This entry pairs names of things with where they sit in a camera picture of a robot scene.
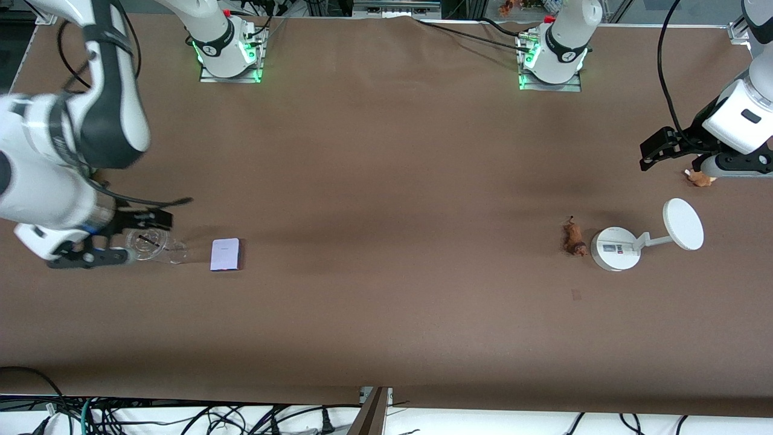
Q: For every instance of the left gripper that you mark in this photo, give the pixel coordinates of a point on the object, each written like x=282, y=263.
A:
x=690, y=140

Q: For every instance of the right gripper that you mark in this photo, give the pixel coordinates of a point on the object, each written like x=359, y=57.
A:
x=125, y=218

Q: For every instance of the lavender phone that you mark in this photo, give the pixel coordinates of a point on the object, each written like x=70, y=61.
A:
x=224, y=254

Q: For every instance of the brown lion statue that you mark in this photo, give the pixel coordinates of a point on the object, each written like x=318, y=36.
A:
x=574, y=238

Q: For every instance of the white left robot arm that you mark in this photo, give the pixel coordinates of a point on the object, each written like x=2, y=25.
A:
x=564, y=36

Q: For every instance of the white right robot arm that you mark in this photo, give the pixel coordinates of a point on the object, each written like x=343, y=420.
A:
x=36, y=181

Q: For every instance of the clear plastic cup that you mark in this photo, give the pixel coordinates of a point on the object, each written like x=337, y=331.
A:
x=172, y=251

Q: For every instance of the orange brown plush toy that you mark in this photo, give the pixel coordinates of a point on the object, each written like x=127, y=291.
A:
x=700, y=179

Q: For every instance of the white desk lamp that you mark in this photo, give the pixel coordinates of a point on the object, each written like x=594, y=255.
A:
x=682, y=223

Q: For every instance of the brown table cover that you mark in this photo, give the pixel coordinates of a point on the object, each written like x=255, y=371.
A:
x=386, y=332

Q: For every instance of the brown wooden beam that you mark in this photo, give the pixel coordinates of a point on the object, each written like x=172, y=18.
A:
x=369, y=417

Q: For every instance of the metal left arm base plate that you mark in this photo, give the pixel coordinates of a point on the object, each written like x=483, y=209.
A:
x=549, y=87

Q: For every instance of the aluminium frame corner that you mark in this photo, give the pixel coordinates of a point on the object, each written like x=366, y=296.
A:
x=45, y=19
x=738, y=34

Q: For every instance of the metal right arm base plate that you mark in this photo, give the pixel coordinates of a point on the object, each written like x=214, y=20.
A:
x=232, y=79

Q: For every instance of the white metal bracket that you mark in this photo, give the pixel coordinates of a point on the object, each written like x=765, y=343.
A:
x=389, y=396

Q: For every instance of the grey metal rail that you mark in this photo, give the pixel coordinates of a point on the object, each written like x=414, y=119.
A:
x=395, y=7

